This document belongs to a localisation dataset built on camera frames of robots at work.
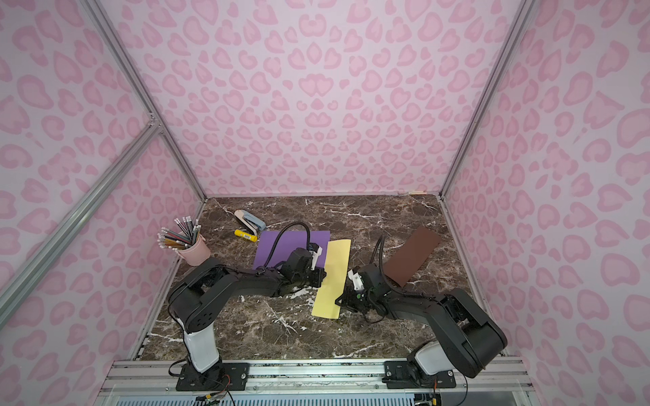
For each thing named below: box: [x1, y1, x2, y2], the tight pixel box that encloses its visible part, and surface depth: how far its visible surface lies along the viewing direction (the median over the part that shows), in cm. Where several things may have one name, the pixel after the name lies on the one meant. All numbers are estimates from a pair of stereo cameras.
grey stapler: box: [233, 208, 267, 236], surface depth 109 cm
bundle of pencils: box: [156, 215, 202, 252], surface depth 93 cm
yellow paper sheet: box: [311, 239, 352, 320], surface depth 92 cm
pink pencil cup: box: [176, 233, 212, 267], surface depth 94 cm
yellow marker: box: [233, 229, 259, 243], surface depth 106 cm
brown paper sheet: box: [383, 225, 442, 288], surface depth 106 cm
